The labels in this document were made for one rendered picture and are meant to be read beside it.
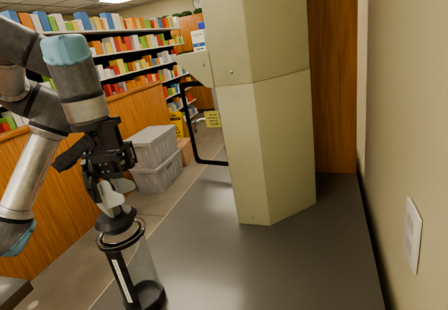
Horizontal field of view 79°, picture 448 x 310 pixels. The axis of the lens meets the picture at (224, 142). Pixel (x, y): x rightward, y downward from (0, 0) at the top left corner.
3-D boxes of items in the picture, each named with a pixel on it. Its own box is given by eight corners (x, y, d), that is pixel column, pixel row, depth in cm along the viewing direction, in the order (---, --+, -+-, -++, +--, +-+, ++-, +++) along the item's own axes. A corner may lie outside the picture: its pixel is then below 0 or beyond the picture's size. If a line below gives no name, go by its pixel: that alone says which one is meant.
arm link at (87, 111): (51, 105, 48) (79, 96, 56) (61, 130, 50) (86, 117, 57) (90, 100, 47) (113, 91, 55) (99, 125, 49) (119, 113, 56)
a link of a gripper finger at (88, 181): (97, 206, 53) (85, 164, 51) (90, 207, 53) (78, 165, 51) (110, 195, 58) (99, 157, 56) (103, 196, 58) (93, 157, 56)
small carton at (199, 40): (216, 48, 86) (213, 27, 84) (206, 50, 82) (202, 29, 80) (204, 50, 89) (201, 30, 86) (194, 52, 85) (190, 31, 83)
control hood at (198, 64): (244, 70, 105) (240, 43, 101) (215, 87, 77) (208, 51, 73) (216, 73, 109) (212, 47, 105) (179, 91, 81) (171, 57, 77)
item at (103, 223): (129, 239, 57) (120, 212, 54) (89, 242, 58) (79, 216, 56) (145, 212, 65) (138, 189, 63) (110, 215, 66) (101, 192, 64)
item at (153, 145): (182, 148, 351) (177, 123, 339) (157, 170, 298) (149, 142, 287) (155, 149, 366) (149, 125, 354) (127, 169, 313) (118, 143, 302)
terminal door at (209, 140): (252, 168, 119) (239, 76, 105) (195, 163, 134) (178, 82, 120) (253, 167, 119) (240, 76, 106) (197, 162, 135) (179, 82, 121)
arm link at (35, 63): (44, 35, 58) (38, 29, 49) (97, 61, 64) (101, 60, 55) (29, 69, 59) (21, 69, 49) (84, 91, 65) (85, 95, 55)
